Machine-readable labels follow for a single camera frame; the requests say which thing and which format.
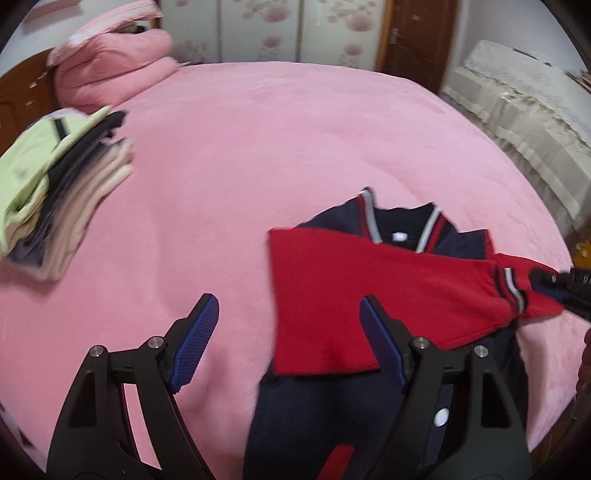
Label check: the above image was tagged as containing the floral sliding wardrobe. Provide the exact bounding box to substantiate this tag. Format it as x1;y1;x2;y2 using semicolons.
158;0;394;71

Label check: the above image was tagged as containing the dark grey folded garment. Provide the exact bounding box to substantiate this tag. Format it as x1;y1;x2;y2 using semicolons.
8;110;127;267

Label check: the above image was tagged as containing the pink bed blanket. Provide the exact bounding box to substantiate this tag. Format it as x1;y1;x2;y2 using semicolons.
1;62;571;479

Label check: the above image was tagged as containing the brown wooden headboard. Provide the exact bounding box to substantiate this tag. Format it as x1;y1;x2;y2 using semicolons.
0;49;59;154

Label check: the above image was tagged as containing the beige folded garment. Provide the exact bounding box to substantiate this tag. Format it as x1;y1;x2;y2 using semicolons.
27;139;134;281

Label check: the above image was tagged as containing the lace covered cabinet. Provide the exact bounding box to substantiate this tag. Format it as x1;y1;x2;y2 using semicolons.
441;40;590;237

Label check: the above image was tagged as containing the pink pillow with lace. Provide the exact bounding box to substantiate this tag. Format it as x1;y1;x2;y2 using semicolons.
46;0;163;68

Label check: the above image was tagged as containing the light green folded garment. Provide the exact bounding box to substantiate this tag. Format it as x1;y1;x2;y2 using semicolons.
1;106;111;255

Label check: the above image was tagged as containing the folded pink quilt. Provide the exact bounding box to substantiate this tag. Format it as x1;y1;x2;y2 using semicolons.
54;29;179;114

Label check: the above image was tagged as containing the brown wooden door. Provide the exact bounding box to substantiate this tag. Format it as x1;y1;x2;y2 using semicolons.
376;0;459;93

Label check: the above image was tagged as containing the navy red varsity jacket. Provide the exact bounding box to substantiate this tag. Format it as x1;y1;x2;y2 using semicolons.
242;188;563;479

